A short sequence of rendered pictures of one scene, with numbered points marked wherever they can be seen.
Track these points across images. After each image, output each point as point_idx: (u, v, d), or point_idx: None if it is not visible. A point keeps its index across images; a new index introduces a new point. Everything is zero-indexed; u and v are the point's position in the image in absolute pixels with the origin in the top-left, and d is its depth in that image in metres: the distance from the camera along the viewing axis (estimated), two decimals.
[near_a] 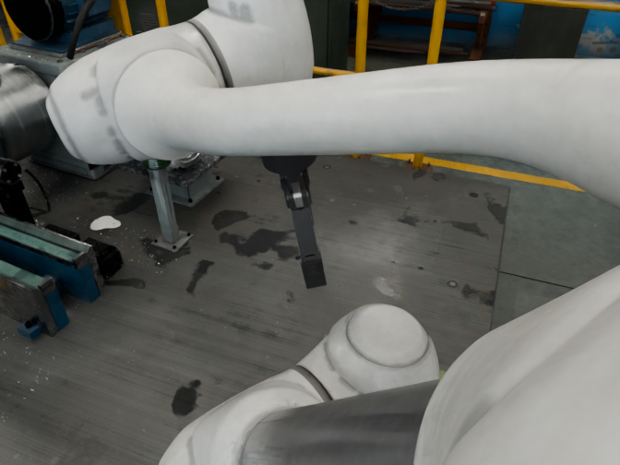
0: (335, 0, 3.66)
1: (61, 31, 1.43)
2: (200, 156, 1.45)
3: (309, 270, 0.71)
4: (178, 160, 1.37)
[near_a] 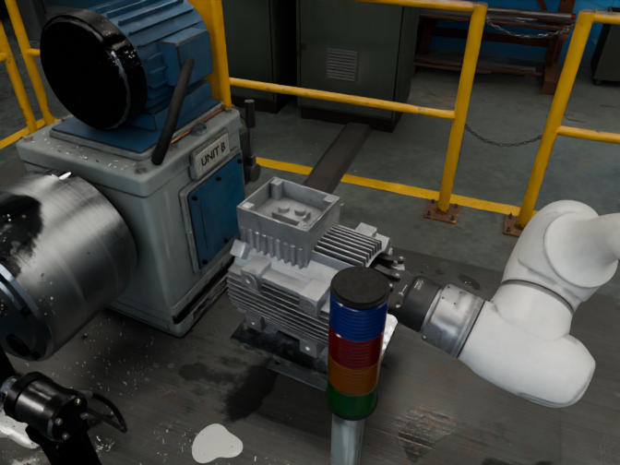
0: (409, 17, 3.08)
1: (138, 114, 0.85)
2: None
3: None
4: None
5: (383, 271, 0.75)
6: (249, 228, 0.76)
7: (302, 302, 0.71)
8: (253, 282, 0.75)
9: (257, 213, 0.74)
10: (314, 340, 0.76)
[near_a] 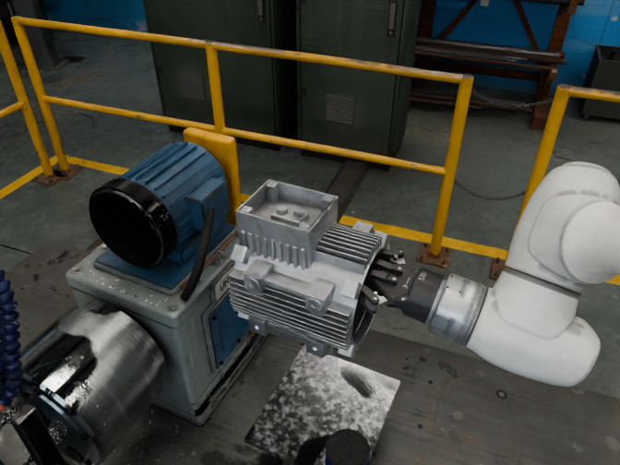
0: (403, 66, 3.26)
1: (169, 255, 1.03)
2: (372, 318, 0.87)
3: None
4: (355, 344, 0.78)
5: (385, 266, 0.76)
6: (249, 232, 0.76)
7: (308, 303, 0.71)
8: (256, 286, 0.74)
9: (257, 216, 0.74)
10: (320, 340, 0.76)
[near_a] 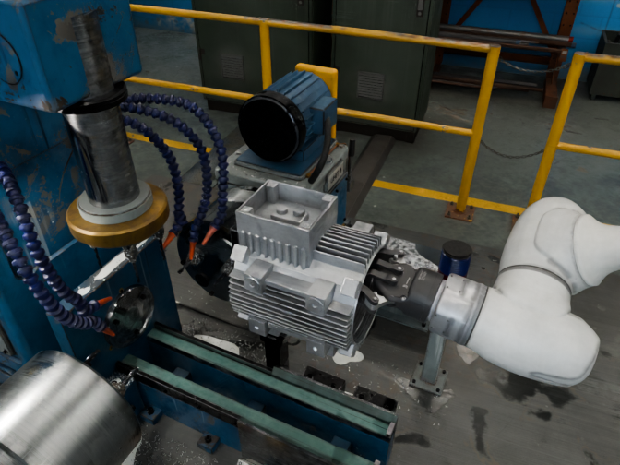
0: (430, 45, 3.60)
1: (296, 152, 1.37)
2: (372, 319, 0.87)
3: None
4: (356, 344, 0.78)
5: (385, 266, 0.76)
6: (249, 232, 0.76)
7: (309, 302, 0.71)
8: (256, 286, 0.74)
9: (257, 216, 0.74)
10: (320, 340, 0.76)
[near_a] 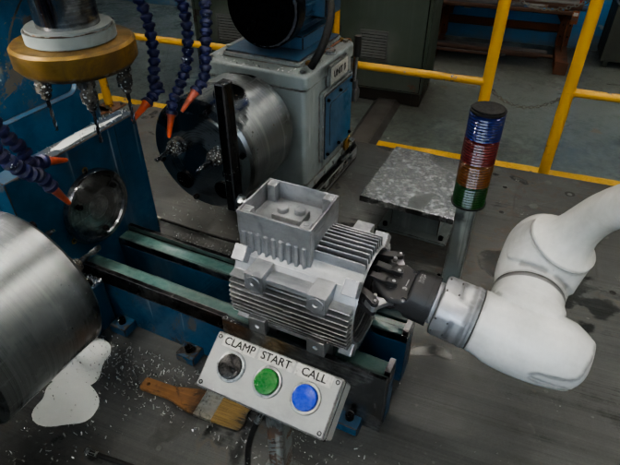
0: None
1: (295, 36, 1.19)
2: (372, 317, 0.87)
3: None
4: (356, 344, 0.78)
5: (385, 268, 0.76)
6: (250, 231, 0.76)
7: (309, 302, 0.71)
8: (257, 285, 0.74)
9: (258, 215, 0.74)
10: (320, 339, 0.76)
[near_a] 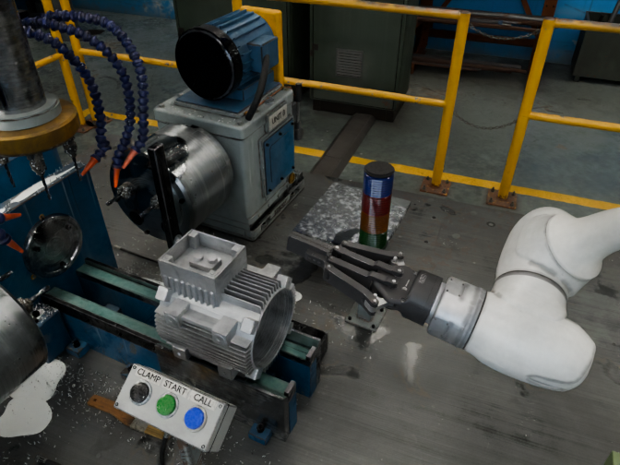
0: (407, 21, 3.57)
1: (235, 89, 1.35)
2: (281, 345, 1.03)
3: (311, 256, 0.78)
4: (260, 369, 0.94)
5: (385, 268, 0.76)
6: (170, 276, 0.92)
7: (214, 337, 0.87)
8: (174, 322, 0.90)
9: (174, 264, 0.89)
10: (228, 366, 0.92)
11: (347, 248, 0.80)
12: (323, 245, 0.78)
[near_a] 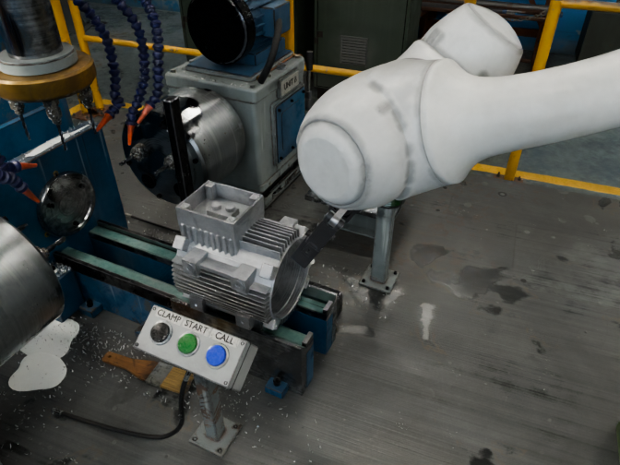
0: (412, 7, 3.57)
1: (247, 53, 1.34)
2: (298, 299, 1.02)
3: (304, 249, 0.77)
4: (278, 319, 0.94)
5: None
6: (187, 224, 0.91)
7: (232, 282, 0.86)
8: (192, 269, 0.89)
9: (193, 211, 0.89)
10: (246, 315, 0.91)
11: None
12: None
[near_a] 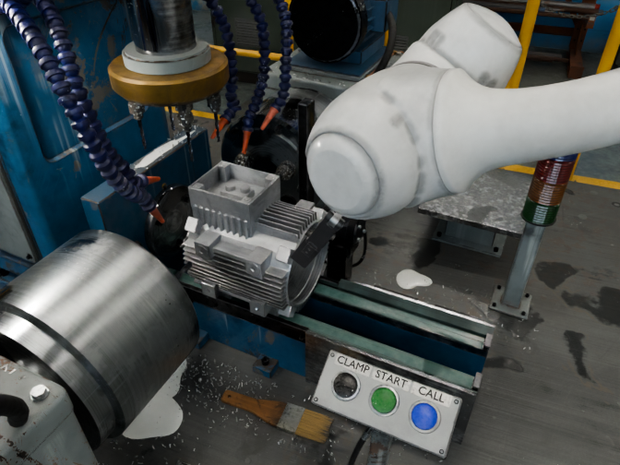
0: (456, 5, 3.43)
1: (354, 51, 1.21)
2: (315, 287, 0.98)
3: (304, 249, 0.77)
4: (294, 306, 0.89)
5: None
6: (200, 205, 0.87)
7: (248, 267, 0.82)
8: (205, 253, 0.85)
9: (207, 191, 0.85)
10: (261, 302, 0.87)
11: None
12: None
